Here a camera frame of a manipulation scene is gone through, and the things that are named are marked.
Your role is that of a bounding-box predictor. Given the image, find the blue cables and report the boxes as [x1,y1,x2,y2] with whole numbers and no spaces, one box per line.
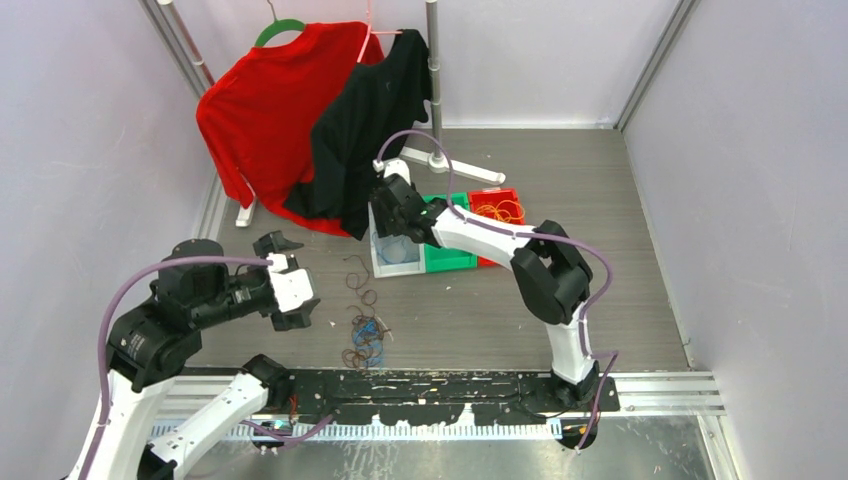
[374,231,420,266]

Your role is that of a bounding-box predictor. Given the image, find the blue cable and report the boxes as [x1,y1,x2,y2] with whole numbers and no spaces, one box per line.
[351,316,387,369]

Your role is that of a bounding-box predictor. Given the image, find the yellow cables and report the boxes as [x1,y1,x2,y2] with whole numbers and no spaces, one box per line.
[473,201,526,227]

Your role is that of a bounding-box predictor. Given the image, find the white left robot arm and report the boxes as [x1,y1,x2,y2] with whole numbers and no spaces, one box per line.
[70,231,319,479]

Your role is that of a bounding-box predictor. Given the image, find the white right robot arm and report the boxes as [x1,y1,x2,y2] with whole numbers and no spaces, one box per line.
[370,174,599,411]

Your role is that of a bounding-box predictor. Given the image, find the white plastic bin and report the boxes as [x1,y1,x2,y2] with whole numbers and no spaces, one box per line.
[368,206,426,278]

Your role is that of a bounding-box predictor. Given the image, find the white clothes rack stand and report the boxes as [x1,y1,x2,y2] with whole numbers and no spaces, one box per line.
[235,0,507,229]

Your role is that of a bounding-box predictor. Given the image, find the green plastic bin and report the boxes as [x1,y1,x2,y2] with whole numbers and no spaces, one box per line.
[423,192,478,273]

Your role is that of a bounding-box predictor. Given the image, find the black shirt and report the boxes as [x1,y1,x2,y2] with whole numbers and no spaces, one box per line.
[283,29,432,240]

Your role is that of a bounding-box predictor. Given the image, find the red plastic bin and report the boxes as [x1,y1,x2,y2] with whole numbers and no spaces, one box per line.
[467,188,525,225]

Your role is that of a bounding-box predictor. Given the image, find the red shirt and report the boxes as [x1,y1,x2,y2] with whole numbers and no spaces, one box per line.
[196,21,384,236]

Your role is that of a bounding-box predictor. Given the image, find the pink clothes hanger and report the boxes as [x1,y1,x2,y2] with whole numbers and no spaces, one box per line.
[357,0,402,63]

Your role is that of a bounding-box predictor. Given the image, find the green clothes hanger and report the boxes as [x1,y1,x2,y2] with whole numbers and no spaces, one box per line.
[254,0,306,48]

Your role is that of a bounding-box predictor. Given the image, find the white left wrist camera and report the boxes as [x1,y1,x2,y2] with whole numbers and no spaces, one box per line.
[266,253,318,313]

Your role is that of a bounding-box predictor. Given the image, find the brown cable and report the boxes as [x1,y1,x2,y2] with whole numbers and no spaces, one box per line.
[340,254,393,371]

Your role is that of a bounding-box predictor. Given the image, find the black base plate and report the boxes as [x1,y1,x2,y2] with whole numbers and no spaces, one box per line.
[279,369,620,427]

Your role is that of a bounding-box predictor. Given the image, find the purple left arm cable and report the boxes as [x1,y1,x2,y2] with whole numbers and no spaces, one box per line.
[76,256,276,480]

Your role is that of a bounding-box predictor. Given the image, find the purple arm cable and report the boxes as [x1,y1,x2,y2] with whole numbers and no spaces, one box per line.
[374,129,621,452]
[76,256,276,480]

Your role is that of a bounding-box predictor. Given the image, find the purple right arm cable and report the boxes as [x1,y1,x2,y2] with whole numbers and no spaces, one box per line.
[374,129,621,452]

